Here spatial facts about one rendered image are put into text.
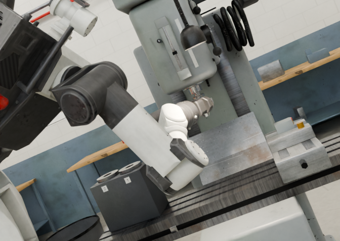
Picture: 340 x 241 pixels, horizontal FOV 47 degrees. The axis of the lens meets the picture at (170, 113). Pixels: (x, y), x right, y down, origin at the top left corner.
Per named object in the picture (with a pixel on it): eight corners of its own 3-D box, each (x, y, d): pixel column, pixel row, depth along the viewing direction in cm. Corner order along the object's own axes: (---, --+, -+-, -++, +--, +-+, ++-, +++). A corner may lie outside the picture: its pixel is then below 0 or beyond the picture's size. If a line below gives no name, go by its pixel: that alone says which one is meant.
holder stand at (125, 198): (160, 215, 141) (137, 165, 140) (110, 233, 148) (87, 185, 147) (169, 202, 153) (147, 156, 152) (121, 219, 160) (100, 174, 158)
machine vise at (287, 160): (332, 166, 116) (318, 133, 115) (284, 184, 119) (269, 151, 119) (311, 141, 150) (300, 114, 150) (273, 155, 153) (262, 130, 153)
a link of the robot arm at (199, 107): (207, 89, 133) (190, 97, 124) (218, 114, 134) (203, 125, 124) (178, 100, 141) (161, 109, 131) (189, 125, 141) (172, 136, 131)
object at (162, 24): (192, 76, 126) (165, 15, 125) (180, 81, 127) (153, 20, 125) (192, 75, 130) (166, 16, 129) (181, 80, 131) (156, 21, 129)
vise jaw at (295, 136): (315, 137, 127) (311, 125, 127) (271, 153, 130) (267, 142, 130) (312, 133, 133) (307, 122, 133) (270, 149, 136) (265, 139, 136)
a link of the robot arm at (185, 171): (195, 137, 113) (215, 178, 96) (170, 160, 115) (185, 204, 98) (170, 116, 108) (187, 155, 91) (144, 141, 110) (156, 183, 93)
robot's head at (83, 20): (76, 42, 101) (96, 13, 101) (43, 19, 101) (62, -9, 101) (81, 45, 108) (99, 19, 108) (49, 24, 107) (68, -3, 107)
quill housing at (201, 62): (219, 73, 129) (180, -18, 126) (163, 98, 132) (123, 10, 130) (220, 71, 147) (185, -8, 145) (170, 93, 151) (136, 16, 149)
